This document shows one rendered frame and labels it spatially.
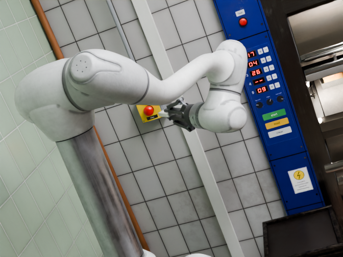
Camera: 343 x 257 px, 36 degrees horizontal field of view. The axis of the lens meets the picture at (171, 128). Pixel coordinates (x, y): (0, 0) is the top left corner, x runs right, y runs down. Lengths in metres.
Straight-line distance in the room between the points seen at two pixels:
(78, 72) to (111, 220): 0.40
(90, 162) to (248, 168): 1.04
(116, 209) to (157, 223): 1.05
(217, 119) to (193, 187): 0.71
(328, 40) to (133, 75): 1.01
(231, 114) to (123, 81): 0.50
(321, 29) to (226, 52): 0.52
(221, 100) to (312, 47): 0.54
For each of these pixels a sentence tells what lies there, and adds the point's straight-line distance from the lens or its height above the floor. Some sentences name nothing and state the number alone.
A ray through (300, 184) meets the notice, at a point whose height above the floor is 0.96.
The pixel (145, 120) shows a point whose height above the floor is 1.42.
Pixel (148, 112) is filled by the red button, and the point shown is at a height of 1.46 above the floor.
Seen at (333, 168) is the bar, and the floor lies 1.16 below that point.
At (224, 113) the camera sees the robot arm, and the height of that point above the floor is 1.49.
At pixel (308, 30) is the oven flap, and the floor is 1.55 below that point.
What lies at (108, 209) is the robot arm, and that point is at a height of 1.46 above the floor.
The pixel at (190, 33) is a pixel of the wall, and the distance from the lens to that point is 2.04.
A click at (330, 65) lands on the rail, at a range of 1.92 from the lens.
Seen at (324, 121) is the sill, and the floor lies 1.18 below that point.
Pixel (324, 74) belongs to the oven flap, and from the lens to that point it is 1.92.
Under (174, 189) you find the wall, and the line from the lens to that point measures 2.28.
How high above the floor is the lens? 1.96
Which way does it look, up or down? 17 degrees down
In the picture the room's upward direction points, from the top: 22 degrees counter-clockwise
